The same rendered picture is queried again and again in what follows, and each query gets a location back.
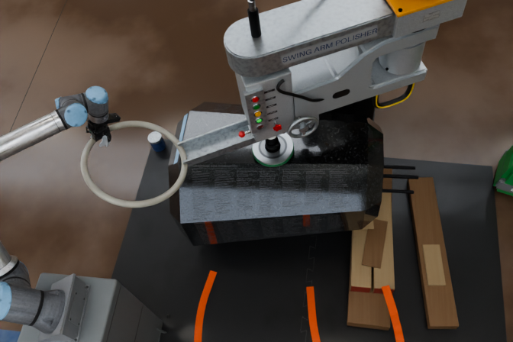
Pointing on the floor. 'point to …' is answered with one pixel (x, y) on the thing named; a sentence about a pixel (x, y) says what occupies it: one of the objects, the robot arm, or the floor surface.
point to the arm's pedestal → (106, 314)
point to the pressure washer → (504, 173)
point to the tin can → (156, 141)
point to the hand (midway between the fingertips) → (104, 140)
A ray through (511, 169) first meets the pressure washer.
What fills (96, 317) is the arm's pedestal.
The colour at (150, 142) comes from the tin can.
